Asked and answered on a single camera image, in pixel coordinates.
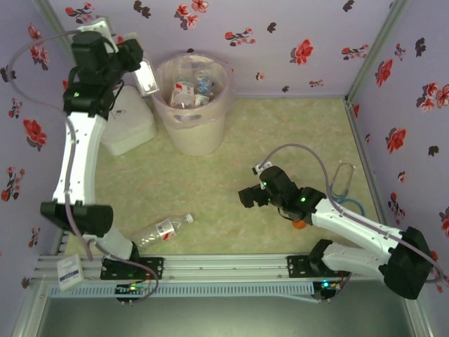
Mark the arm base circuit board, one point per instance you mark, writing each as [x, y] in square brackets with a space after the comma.
[326, 285]
[131, 288]

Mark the aluminium side rail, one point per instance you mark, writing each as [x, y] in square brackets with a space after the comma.
[365, 158]
[60, 244]

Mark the clear bottle blue label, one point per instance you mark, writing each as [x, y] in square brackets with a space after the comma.
[205, 84]

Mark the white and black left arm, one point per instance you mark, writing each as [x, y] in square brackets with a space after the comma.
[79, 158]

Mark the white labelled adapter box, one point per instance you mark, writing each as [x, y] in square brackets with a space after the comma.
[70, 274]

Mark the beige plastic waste bin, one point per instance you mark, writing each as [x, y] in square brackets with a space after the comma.
[196, 140]

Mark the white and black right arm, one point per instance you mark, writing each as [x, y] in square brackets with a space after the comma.
[350, 224]

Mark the white plastic lid box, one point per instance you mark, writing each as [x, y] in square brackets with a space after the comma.
[131, 126]

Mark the crushed bottle red white label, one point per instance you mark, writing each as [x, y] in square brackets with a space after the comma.
[165, 228]

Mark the blue and grey tube coil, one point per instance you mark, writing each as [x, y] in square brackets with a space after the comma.
[354, 203]

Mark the ribbed bottle red white label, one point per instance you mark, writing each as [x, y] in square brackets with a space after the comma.
[182, 93]

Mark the clear bottle red white label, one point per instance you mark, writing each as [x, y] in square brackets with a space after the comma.
[146, 82]

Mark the aluminium frame post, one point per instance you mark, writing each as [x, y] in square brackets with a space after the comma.
[377, 49]
[29, 309]
[421, 323]
[52, 17]

